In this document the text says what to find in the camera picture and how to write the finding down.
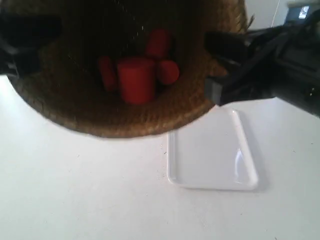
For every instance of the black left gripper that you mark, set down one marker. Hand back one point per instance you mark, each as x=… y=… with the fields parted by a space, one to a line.
x=24 y=30

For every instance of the white rectangular plastic tray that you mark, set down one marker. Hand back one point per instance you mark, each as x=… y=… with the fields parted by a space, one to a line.
x=212 y=153

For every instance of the woven straw basket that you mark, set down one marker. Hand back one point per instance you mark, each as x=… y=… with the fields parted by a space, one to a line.
x=68 y=89

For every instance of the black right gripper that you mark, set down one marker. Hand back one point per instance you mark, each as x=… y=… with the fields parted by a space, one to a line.
x=277 y=62

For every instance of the red round disc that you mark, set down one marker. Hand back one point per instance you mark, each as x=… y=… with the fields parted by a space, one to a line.
x=167 y=72

